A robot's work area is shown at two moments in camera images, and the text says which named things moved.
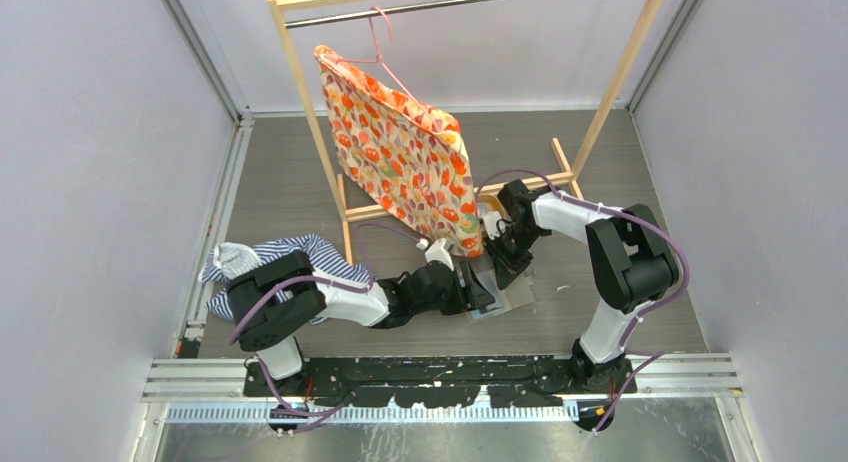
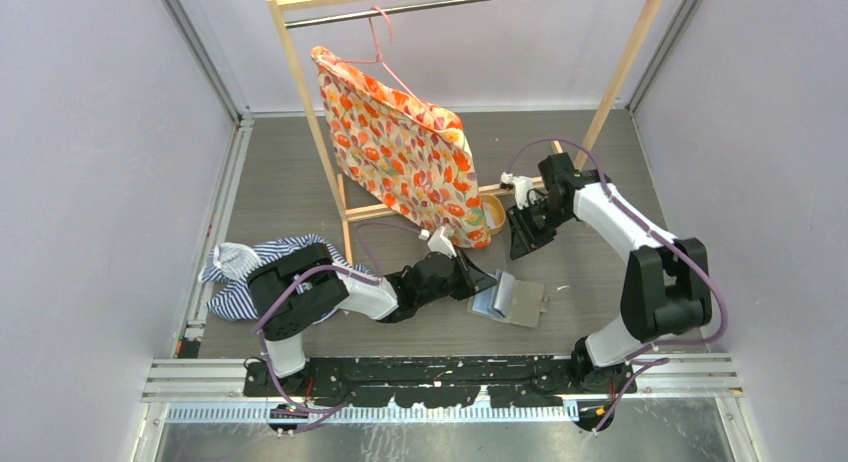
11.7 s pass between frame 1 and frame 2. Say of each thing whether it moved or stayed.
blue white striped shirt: stayed
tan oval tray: stayed
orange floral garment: stayed
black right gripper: moved
